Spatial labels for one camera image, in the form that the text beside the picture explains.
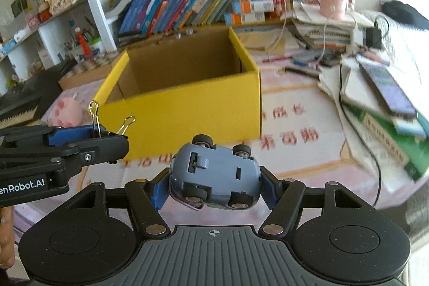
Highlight gold binder clip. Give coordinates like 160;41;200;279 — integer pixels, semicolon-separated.
88;100;136;137

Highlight red tassel ornament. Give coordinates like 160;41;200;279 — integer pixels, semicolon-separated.
75;27;92;59

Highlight grey toy car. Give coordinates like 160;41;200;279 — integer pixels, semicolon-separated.
169;134;262;210

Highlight row of colourful books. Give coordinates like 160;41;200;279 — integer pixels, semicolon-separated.
119;0;321;37

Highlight black electronic keyboard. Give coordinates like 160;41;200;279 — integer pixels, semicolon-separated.
1;59;77;128

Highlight stack of notebooks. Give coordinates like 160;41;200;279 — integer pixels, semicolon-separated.
293;5;428;181

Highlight yellow cardboard box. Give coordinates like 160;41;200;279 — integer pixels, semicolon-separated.
94;28;262;160

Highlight white green lidded jar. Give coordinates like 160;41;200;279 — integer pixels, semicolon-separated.
88;37;106;57

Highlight wooden chess board box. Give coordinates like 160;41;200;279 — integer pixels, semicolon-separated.
59;52;121;90

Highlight pink checkered table mat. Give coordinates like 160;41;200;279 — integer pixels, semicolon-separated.
14;54;417;236

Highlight pink plush pig toy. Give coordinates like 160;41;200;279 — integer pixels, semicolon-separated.
47;93;84;128

